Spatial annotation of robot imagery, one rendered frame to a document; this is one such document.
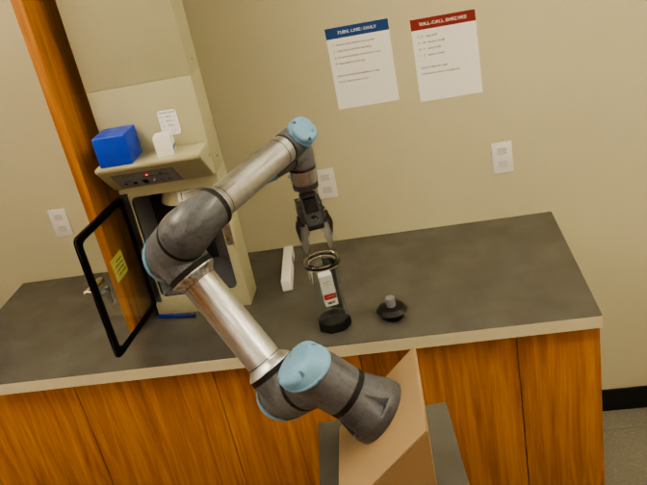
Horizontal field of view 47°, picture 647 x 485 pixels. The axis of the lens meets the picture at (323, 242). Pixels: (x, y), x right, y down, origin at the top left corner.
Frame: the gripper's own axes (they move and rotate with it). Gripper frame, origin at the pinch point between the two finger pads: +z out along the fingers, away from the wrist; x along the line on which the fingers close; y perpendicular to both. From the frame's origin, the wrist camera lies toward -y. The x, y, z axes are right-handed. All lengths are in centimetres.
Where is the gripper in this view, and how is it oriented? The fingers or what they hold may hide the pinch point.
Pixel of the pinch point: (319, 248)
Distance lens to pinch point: 211.2
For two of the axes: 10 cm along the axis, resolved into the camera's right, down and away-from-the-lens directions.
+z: 1.7, 8.7, 4.6
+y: -2.0, -4.2, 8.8
